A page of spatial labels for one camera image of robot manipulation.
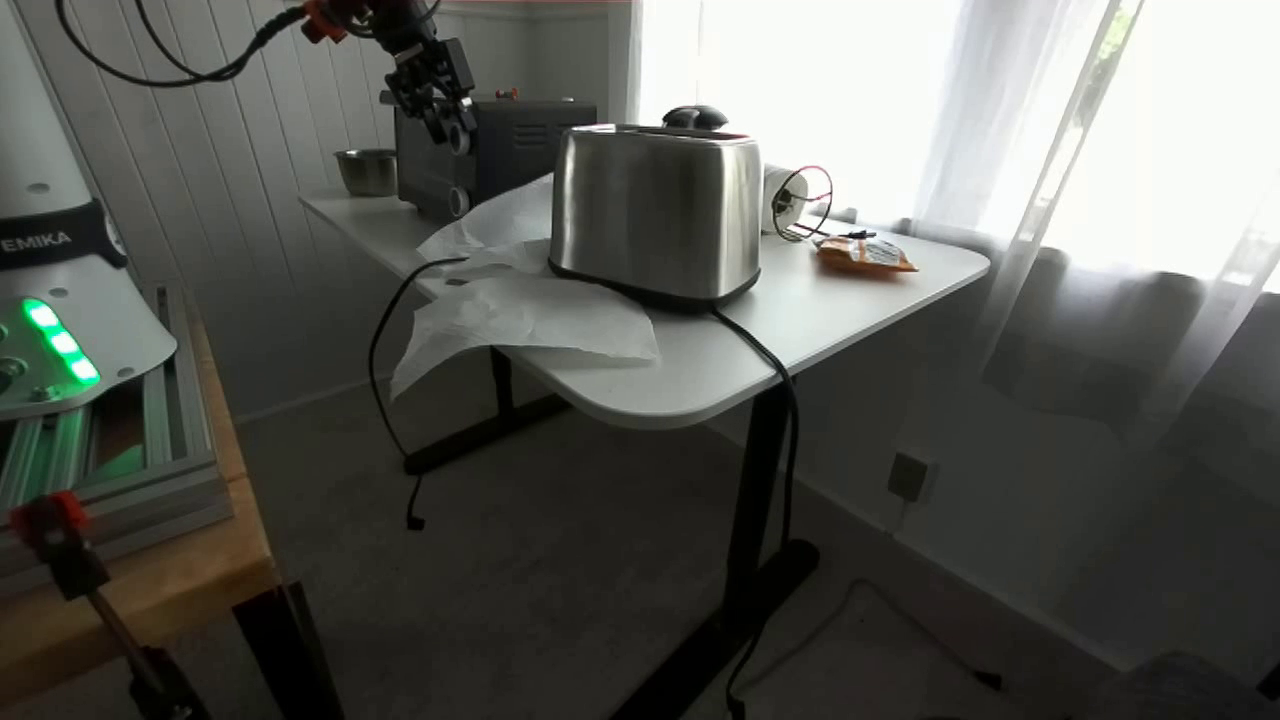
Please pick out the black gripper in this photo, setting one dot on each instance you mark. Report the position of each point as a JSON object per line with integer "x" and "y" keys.
{"x": 433, "y": 72}

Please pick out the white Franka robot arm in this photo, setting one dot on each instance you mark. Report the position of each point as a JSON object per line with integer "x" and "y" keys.
{"x": 34, "y": 134}

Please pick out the dark grey toaster oven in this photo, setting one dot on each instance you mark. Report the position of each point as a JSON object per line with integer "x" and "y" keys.
{"x": 523, "y": 141}

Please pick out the silver toaster oven knob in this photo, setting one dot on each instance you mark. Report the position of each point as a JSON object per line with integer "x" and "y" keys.
{"x": 458, "y": 201}

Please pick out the silver steel toaster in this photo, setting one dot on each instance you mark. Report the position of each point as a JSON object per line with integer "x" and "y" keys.
{"x": 652, "y": 213}

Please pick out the small metal cup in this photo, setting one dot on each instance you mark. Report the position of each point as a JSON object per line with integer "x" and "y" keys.
{"x": 365, "y": 174}

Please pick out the white paper towel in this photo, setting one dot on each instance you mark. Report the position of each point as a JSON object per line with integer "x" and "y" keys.
{"x": 523, "y": 315}

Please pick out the black computer mouse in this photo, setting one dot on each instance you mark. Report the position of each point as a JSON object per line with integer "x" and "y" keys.
{"x": 693, "y": 118}

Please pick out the white device with green light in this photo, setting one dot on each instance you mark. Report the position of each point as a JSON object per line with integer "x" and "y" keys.
{"x": 183, "y": 440}

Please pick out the orange snack packet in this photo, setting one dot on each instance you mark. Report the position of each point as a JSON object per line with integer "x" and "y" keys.
{"x": 866, "y": 256}

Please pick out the light wooden table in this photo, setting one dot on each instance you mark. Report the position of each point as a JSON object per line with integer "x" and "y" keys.
{"x": 173, "y": 586}

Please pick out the black wooden table leg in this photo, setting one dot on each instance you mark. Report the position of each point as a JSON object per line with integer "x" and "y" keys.
{"x": 286, "y": 654}

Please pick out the red and black clamp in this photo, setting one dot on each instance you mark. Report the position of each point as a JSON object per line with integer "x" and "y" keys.
{"x": 55, "y": 521}

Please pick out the sheer white curtain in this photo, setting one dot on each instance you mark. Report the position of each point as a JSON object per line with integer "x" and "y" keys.
{"x": 1066, "y": 332}

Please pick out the black desk leg frame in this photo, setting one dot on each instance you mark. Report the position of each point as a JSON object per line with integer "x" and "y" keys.
{"x": 758, "y": 504}

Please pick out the dark wall outlet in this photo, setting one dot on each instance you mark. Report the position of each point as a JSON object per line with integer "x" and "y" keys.
{"x": 908, "y": 477}

